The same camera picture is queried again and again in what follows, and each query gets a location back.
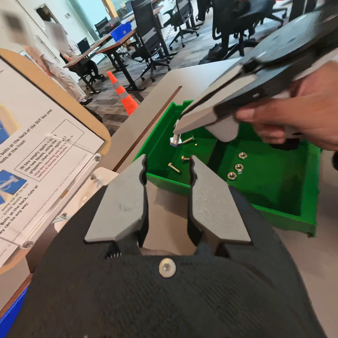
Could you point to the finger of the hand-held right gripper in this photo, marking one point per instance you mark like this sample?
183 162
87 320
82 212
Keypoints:
195 120
224 78

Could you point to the black office chair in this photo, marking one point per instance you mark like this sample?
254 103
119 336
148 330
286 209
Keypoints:
232 21
182 15
147 34

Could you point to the small blue bin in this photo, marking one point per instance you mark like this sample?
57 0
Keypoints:
120 33

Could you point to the green plastic bin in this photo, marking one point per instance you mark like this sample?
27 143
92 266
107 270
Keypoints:
277 184

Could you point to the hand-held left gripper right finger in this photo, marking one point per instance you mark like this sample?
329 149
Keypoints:
216 211

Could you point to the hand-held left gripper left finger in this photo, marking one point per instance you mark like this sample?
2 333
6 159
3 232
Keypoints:
118 208

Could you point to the black bin divider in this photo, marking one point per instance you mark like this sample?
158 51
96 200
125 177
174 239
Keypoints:
214 153

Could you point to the printed instruction sheet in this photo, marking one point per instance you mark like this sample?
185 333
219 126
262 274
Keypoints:
39 132

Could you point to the orange traffic cone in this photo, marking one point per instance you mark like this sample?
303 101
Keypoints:
124 97

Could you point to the blue plastic bin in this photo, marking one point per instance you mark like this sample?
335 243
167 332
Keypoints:
10 311

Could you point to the person's right hand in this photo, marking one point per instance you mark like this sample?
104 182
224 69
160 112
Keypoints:
311 111

